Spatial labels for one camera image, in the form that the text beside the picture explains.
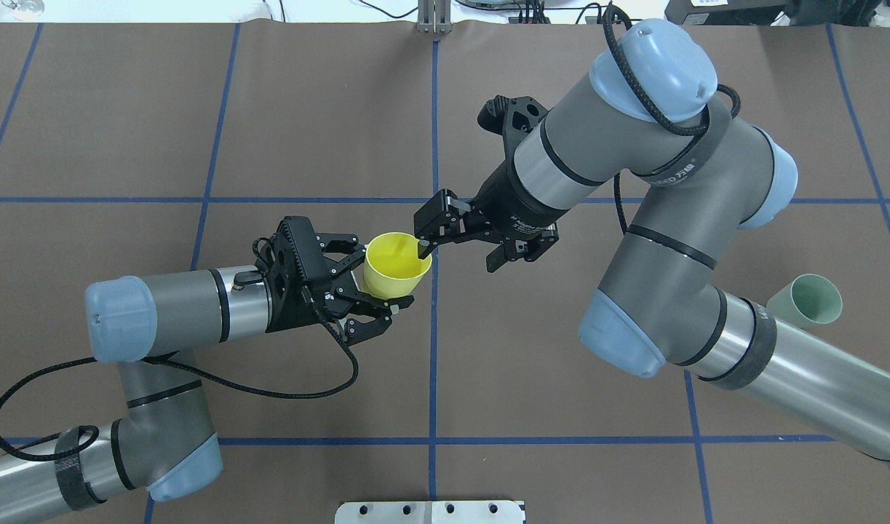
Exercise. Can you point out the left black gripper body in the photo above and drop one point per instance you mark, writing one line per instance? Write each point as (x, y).
(297, 315)

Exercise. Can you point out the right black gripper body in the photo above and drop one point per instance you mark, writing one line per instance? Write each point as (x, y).
(504, 195)

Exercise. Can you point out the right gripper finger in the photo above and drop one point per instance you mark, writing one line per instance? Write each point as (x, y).
(444, 219)
(511, 251)

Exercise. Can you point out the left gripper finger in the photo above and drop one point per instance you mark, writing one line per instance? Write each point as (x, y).
(360, 316)
(340, 255)

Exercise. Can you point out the yellow plastic cup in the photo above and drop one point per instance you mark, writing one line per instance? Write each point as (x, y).
(392, 267)

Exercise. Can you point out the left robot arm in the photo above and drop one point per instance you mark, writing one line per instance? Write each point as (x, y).
(149, 327)

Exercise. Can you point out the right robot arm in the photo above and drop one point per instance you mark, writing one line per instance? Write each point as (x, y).
(651, 104)

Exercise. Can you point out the light green plastic cup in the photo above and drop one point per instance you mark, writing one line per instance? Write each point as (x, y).
(807, 301)

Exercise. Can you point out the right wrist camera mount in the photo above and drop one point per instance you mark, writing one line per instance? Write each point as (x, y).
(511, 118)

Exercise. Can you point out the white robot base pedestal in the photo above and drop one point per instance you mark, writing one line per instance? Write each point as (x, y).
(453, 511)

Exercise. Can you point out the aluminium frame post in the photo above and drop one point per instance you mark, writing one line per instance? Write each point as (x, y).
(434, 17)

